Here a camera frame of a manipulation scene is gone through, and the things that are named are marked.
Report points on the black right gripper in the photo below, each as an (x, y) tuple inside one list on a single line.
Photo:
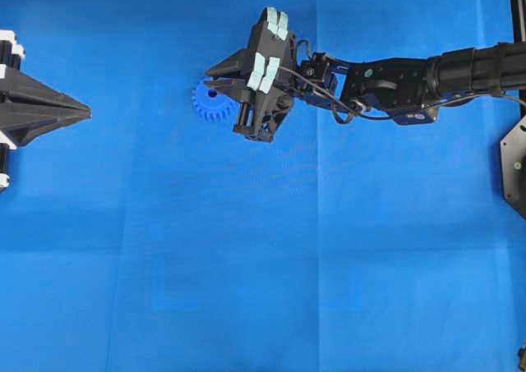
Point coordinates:
[(266, 88)]

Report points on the small blue plastic gear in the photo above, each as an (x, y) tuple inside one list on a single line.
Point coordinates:
[(210, 105)]

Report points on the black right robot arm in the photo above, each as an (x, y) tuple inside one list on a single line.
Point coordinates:
[(407, 91)]

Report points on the blue table cloth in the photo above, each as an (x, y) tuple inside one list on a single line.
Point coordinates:
[(149, 239)]

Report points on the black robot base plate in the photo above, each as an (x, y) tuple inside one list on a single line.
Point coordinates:
[(513, 167)]

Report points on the black aluminium frame post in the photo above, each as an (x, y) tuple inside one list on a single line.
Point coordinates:
[(518, 18)]

